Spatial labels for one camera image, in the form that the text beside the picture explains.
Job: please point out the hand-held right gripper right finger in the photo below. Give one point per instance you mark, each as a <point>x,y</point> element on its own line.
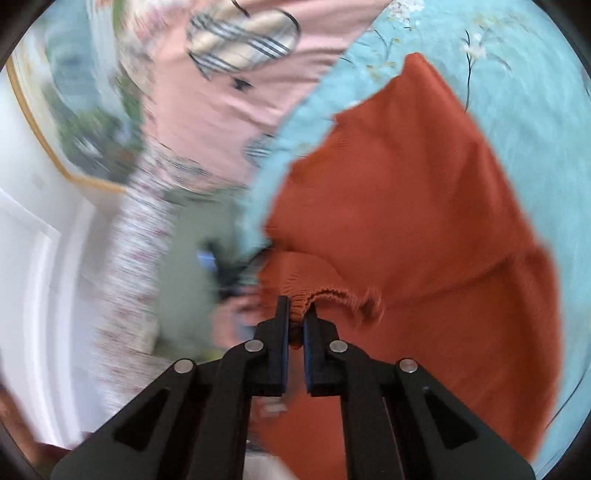
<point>308,362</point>

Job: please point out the pink duvet with plaid hearts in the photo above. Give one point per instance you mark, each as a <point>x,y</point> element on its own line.
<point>277,92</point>

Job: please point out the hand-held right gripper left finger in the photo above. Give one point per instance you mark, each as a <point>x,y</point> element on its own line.
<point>284,353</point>

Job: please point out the rust orange fleece garment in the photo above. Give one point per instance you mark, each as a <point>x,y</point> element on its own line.
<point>392,207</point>

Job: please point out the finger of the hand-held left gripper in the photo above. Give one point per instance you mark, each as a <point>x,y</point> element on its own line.
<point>254,265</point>

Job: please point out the gold framed picture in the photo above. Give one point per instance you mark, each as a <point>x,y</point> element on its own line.
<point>83,115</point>

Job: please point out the light blue floral bedsheet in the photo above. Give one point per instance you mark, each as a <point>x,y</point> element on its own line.
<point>531,138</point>

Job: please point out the white panelled door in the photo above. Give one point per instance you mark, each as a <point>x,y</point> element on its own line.
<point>41,286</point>

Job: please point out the green pillow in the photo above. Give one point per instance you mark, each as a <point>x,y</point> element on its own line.
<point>184,263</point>

